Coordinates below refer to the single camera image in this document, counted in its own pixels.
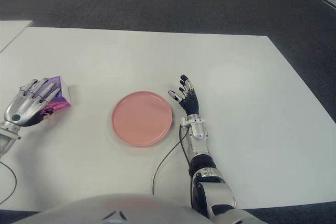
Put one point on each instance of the pink round plate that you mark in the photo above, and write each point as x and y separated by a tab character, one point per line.
141	119

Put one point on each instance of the purple tissue paper pack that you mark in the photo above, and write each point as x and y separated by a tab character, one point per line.
64	95

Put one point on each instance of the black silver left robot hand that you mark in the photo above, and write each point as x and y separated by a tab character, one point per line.
23	106

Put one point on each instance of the silver robot torso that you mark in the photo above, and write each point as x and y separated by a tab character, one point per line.
105	211

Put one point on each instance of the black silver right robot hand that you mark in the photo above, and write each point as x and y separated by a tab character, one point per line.
190	103

